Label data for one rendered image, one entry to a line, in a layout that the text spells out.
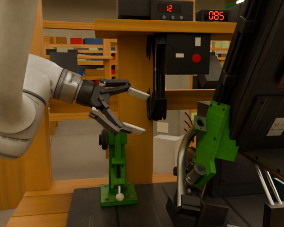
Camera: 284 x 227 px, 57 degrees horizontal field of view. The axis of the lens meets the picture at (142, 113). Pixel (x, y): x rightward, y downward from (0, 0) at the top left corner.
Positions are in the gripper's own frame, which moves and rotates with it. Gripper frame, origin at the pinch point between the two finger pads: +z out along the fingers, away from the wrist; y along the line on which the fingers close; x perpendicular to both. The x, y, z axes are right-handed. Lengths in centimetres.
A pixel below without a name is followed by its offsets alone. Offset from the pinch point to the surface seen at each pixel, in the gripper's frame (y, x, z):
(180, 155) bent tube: -4.9, 8.6, 18.8
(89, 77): 460, 501, 1
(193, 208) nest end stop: -22.9, 5.8, 21.9
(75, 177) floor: 79, 267, 14
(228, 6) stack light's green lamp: 57, -16, 25
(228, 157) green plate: -9.6, -5.7, 26.7
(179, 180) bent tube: -14.0, 8.5, 18.5
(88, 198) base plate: -17.9, 35.9, -3.9
